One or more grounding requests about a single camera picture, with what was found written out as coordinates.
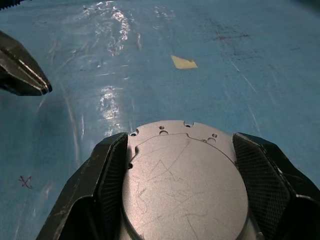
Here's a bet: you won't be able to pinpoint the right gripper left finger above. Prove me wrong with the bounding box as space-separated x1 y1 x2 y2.
36 131 130 240

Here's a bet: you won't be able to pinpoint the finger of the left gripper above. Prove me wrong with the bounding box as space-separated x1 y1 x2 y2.
0 0 24 11
0 29 53 97

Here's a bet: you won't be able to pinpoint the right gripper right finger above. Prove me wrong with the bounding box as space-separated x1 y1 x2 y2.
231 131 320 240

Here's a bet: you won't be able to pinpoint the finned silver motor cover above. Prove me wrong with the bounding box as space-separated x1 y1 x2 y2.
119 119 263 240

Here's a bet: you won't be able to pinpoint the blue table cover sheet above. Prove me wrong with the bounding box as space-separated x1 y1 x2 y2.
0 0 320 240

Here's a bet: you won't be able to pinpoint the beige tape scrap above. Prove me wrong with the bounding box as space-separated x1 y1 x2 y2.
170 54 198 70

